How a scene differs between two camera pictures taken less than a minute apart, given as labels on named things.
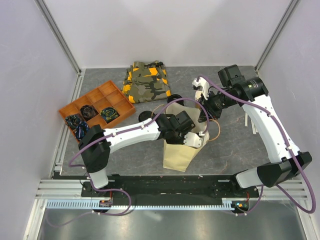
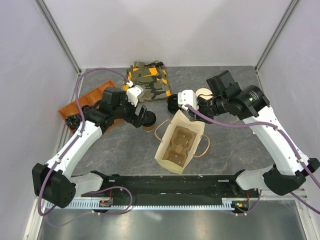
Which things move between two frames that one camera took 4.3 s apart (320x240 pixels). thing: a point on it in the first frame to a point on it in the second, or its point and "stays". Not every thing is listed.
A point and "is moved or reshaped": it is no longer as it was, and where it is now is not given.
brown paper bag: (178, 157) is moved or reshaped
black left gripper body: (178, 139) to (129, 115)
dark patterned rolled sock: (72, 121) stays
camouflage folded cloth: (146, 81) stays
